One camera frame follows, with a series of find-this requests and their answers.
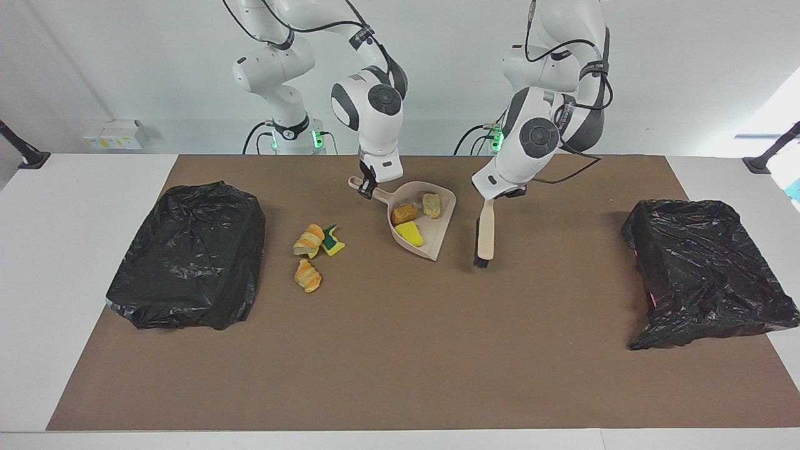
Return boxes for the beige hand brush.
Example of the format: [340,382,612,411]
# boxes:
[473,199,496,269]

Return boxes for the yellow green sponge piece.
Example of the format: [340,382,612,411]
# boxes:
[321,224,346,257]
[395,221,424,248]

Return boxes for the beige plastic dustpan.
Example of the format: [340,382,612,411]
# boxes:
[347,176,458,262]

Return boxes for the black bag lined bin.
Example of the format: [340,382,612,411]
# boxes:
[621,199,800,351]
[105,181,266,331]

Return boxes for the brown table mat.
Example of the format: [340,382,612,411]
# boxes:
[47,154,800,431]

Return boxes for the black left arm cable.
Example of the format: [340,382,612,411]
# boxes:
[524,0,614,186]

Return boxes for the black left base cable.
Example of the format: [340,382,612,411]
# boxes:
[454,124,501,156]

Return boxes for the black base cable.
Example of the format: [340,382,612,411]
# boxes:
[454,124,501,156]
[242,121,276,155]

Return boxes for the black right base cable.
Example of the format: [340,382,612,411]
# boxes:
[242,121,276,155]

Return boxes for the white wall socket box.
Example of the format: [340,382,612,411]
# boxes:
[82,120,149,151]

